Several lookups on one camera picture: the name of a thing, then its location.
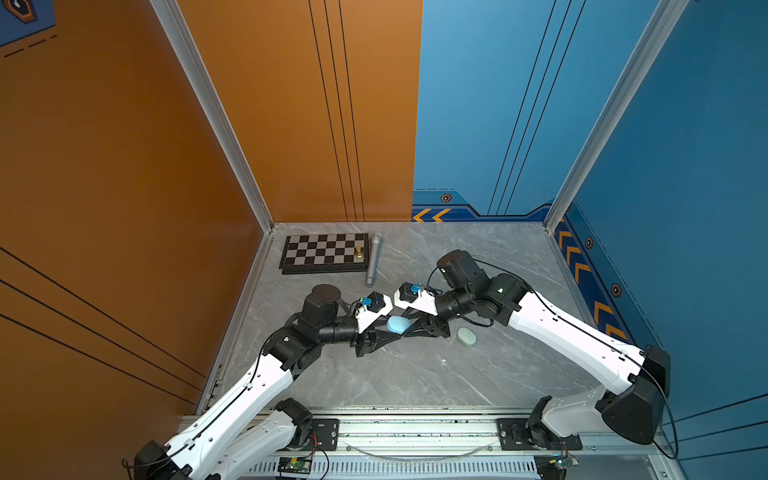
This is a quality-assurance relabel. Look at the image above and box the black white chessboard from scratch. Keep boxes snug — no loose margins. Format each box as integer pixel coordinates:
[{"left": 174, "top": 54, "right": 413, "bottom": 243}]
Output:
[{"left": 279, "top": 233, "right": 370, "bottom": 275}]

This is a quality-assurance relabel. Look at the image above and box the silver microphone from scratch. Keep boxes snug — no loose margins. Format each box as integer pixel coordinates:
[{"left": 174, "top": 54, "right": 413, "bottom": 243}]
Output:
[{"left": 365, "top": 234, "right": 383, "bottom": 287}]

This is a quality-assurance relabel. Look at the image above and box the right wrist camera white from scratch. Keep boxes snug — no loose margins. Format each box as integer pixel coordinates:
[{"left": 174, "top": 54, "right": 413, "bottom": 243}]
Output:
[{"left": 394, "top": 282, "right": 438, "bottom": 316}]

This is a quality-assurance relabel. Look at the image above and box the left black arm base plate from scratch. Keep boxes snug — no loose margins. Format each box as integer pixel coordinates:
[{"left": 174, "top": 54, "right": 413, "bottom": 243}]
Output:
[{"left": 278, "top": 418, "right": 340, "bottom": 452}]

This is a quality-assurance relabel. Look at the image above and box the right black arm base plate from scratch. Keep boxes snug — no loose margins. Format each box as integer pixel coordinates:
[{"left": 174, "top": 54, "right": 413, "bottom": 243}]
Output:
[{"left": 496, "top": 418, "right": 583, "bottom": 451}]

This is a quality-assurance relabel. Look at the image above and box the right green circuit board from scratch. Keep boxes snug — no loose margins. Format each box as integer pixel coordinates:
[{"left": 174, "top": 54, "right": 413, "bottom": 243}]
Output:
[{"left": 548, "top": 456, "right": 580, "bottom": 470}]

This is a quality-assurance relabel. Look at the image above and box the aluminium front rail frame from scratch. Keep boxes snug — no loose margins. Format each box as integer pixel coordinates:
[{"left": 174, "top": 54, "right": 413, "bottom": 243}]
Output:
[{"left": 236, "top": 409, "right": 685, "bottom": 479}]

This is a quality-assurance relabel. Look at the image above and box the blue earbud charging case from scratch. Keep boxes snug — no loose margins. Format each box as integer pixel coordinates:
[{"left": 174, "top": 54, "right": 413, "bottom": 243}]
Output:
[{"left": 386, "top": 316, "right": 412, "bottom": 335}]

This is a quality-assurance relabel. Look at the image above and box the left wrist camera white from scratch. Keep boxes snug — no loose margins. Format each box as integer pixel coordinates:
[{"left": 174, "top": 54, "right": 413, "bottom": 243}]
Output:
[{"left": 352, "top": 291, "right": 393, "bottom": 333}]

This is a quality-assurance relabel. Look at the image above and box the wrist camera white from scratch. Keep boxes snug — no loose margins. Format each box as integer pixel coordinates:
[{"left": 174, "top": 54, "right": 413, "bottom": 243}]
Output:
[
  {"left": 394, "top": 282, "right": 438, "bottom": 316},
  {"left": 352, "top": 291, "right": 393, "bottom": 333}
]

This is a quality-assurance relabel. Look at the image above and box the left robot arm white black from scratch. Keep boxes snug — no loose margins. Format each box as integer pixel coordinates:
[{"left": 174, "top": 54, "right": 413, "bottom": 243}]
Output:
[{"left": 123, "top": 284, "right": 419, "bottom": 479}]

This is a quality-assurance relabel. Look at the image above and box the right aluminium corner post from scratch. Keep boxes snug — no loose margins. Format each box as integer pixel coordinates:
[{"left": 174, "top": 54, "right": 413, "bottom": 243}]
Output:
[{"left": 543, "top": 0, "right": 689, "bottom": 234}]

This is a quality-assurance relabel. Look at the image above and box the left green circuit board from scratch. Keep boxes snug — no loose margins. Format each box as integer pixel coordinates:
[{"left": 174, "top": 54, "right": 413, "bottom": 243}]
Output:
[{"left": 276, "top": 456, "right": 314, "bottom": 480}]

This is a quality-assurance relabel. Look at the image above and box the green circuit board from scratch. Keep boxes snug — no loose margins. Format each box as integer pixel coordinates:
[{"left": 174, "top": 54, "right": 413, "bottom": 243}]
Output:
[
  {"left": 276, "top": 456, "right": 314, "bottom": 480},
  {"left": 548, "top": 456, "right": 580, "bottom": 470}
]

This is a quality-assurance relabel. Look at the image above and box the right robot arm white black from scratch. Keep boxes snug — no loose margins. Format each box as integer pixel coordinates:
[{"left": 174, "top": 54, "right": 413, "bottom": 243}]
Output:
[{"left": 394, "top": 250, "right": 673, "bottom": 450}]

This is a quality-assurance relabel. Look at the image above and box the aluminium corner post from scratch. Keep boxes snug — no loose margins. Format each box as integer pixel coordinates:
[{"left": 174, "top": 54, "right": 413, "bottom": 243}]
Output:
[
  {"left": 543, "top": 0, "right": 689, "bottom": 234},
  {"left": 150, "top": 0, "right": 274, "bottom": 234}
]

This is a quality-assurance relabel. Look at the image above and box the green earbud charging case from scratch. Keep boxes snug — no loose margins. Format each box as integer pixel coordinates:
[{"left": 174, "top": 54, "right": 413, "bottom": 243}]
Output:
[{"left": 457, "top": 327, "right": 477, "bottom": 346}]

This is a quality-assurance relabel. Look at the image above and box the left aluminium corner post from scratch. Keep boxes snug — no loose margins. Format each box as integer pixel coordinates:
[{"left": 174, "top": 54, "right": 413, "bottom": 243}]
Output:
[{"left": 150, "top": 0, "right": 274, "bottom": 234}]

